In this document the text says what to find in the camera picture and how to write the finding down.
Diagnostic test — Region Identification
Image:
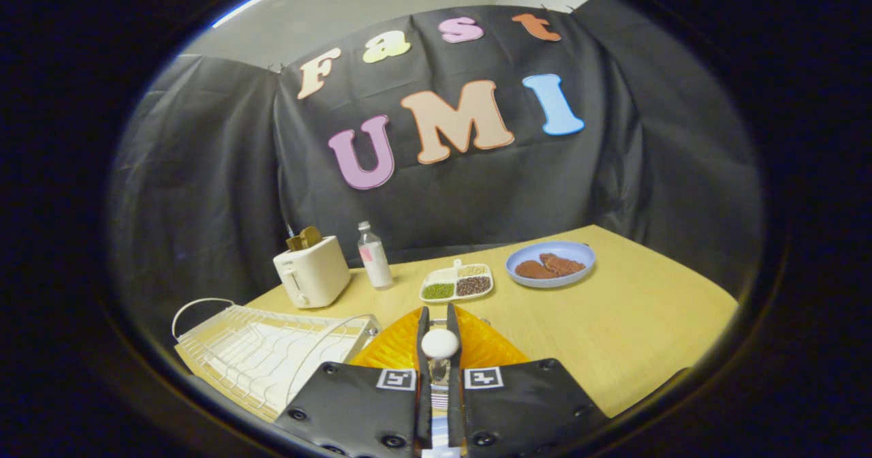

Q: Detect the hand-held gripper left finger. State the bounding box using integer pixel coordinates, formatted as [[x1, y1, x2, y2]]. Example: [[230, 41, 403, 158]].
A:
[[275, 306, 433, 458]]

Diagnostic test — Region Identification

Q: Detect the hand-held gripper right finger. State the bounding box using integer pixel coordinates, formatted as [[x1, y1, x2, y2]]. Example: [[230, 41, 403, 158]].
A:
[[447, 303, 608, 458]]

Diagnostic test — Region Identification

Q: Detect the white spoon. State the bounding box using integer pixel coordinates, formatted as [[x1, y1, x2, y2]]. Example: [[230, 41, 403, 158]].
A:
[[420, 327, 461, 385]]

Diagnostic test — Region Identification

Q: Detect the white wire dish rack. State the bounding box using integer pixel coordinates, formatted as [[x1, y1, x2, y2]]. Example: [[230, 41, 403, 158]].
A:
[[170, 298, 382, 423]]

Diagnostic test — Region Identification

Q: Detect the blue serving plate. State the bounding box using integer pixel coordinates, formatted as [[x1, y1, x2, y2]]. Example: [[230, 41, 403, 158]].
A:
[[505, 241, 596, 289]]

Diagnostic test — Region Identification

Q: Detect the white divided tray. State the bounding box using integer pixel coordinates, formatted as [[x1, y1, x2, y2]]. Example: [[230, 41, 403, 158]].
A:
[[419, 259, 495, 304]]

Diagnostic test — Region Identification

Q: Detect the clear bottle pink label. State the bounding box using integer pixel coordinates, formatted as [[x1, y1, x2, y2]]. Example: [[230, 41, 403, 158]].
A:
[[357, 221, 394, 290]]

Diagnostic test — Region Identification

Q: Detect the brown patty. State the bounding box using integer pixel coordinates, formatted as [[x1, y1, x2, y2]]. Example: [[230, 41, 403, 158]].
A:
[[514, 260, 561, 280], [540, 253, 587, 276]]

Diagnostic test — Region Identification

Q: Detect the cream toaster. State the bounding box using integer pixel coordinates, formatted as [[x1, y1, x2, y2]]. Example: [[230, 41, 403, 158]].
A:
[[272, 235, 352, 309]]

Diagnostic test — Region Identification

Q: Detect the black backdrop cloth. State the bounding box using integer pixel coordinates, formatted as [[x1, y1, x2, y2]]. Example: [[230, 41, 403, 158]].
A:
[[109, 0, 764, 350]]

